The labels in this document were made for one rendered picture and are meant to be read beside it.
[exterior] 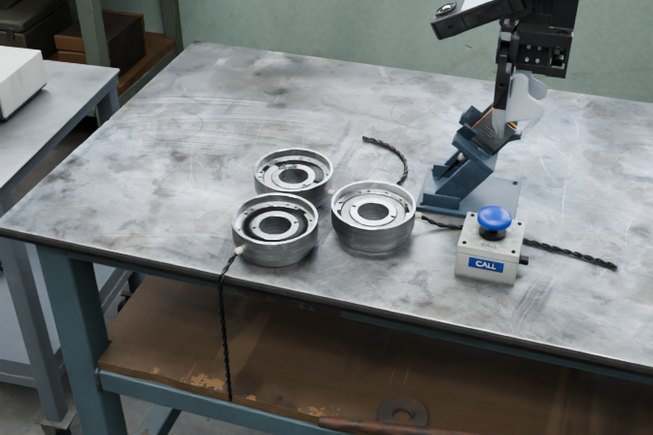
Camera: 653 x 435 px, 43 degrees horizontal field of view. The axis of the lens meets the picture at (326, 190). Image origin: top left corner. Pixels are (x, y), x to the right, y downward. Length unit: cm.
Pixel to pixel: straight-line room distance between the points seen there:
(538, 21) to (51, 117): 96
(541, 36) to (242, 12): 197
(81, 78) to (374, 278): 95
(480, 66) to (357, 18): 42
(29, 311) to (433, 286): 87
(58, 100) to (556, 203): 97
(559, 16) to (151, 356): 73
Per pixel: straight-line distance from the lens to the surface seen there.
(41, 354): 169
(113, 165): 122
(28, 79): 168
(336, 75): 143
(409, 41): 271
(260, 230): 103
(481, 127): 106
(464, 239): 98
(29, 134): 158
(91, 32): 252
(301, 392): 119
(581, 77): 268
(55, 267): 117
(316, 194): 107
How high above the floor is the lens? 144
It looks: 34 degrees down
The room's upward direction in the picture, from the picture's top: straight up
